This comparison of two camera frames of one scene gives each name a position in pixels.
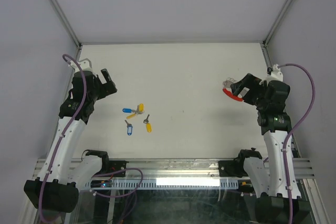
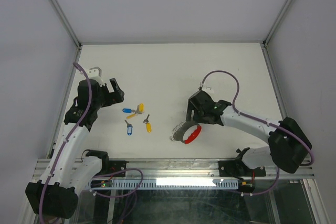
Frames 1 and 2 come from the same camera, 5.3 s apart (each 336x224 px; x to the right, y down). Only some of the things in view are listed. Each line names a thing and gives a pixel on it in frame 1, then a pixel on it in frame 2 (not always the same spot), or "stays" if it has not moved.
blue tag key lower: (129, 128) stays
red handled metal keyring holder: (227, 89) to (178, 132)
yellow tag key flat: (130, 116) stays
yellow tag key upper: (141, 107) stays
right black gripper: (249, 81) to (190, 108)
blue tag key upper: (127, 110) stays
